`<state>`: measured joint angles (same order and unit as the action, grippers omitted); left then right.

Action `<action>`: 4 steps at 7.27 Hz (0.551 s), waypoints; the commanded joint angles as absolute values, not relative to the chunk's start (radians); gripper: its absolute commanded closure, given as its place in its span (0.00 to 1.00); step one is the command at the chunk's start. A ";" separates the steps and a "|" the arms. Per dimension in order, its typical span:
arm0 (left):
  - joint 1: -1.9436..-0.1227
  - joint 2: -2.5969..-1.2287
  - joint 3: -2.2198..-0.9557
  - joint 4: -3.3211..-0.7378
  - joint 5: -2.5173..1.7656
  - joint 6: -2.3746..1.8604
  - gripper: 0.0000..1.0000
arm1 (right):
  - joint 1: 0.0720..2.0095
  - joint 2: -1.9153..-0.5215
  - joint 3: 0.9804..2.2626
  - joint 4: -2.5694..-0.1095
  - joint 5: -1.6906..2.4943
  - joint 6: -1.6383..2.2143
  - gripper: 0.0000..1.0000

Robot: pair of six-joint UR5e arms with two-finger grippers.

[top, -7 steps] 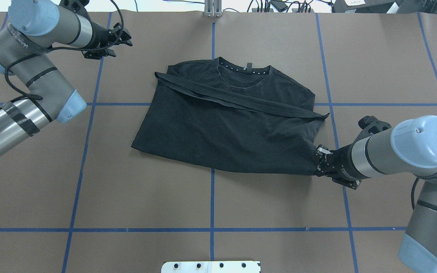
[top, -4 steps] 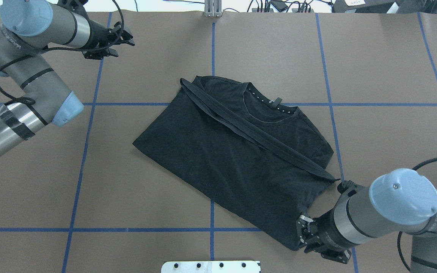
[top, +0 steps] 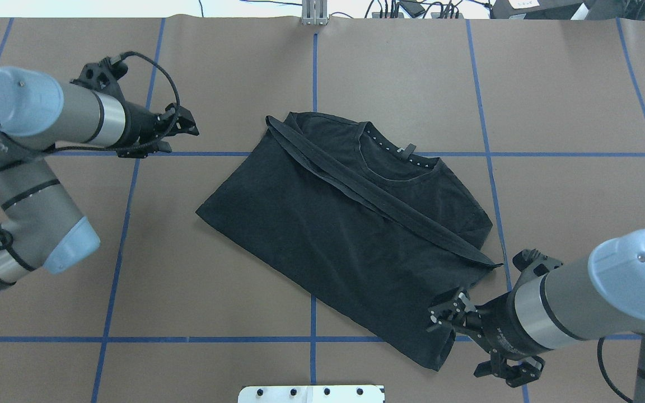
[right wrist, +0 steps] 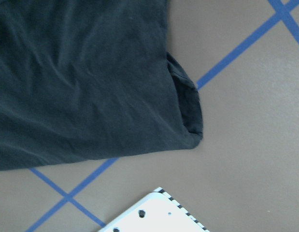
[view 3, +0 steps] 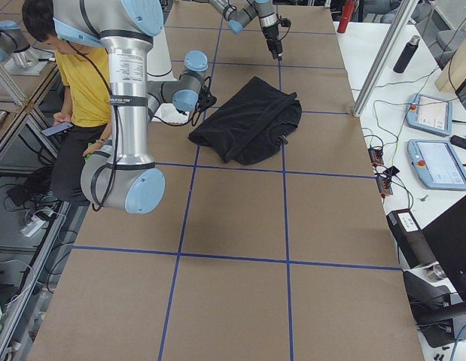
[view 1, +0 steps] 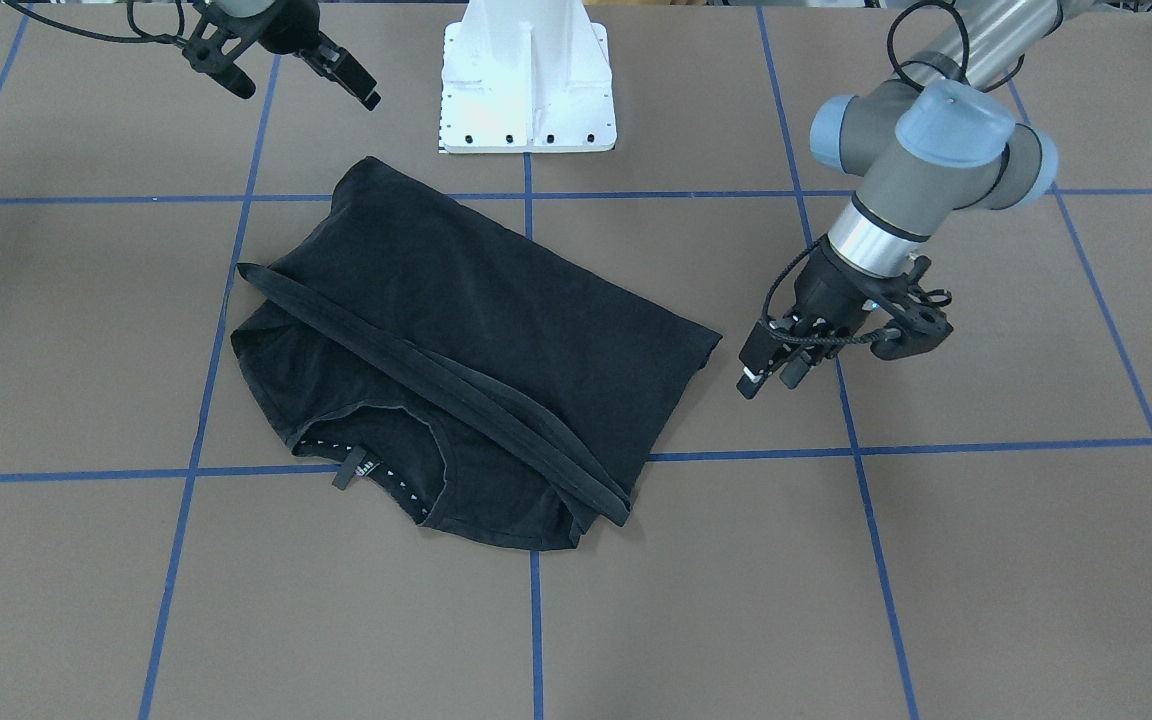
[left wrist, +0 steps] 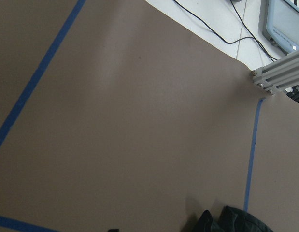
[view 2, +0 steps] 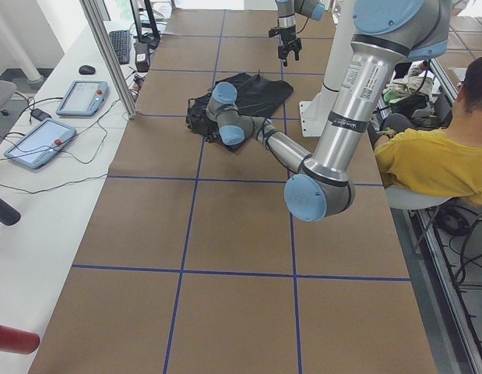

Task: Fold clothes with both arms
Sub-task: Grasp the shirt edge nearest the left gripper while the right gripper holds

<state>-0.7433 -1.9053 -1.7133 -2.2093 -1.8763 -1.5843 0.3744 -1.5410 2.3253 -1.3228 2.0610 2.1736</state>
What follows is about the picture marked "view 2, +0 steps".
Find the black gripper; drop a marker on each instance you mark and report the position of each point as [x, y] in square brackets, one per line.
[286, 36]
[202, 125]

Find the black graphic t-shirt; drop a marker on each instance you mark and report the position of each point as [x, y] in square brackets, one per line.
[253, 96]

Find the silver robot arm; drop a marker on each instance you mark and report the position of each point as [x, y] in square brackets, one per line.
[288, 9]
[371, 38]

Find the black power adapter box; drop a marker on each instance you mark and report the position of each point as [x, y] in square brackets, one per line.
[142, 57]

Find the black monitor stand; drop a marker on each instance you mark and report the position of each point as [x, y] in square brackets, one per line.
[145, 23]

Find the black keyboard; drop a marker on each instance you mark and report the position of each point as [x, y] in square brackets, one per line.
[120, 41]

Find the far blue teach pendant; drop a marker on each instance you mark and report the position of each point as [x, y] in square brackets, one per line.
[83, 98]

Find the blue teach pendant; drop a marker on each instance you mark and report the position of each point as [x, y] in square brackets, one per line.
[83, 98]
[41, 144]

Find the black computer mouse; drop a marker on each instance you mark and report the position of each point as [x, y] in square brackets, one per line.
[87, 70]

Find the near blue teach pendant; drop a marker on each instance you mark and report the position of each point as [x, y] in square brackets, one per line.
[41, 144]

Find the person in yellow shirt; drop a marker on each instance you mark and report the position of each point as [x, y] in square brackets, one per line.
[445, 162]

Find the red bottle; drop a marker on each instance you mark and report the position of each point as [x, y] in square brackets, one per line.
[18, 341]

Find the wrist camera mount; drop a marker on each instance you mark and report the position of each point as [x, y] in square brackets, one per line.
[274, 31]

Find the white camera stand column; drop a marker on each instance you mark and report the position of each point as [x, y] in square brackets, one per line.
[314, 114]

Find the aluminium frame post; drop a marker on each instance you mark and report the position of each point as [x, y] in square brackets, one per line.
[96, 23]

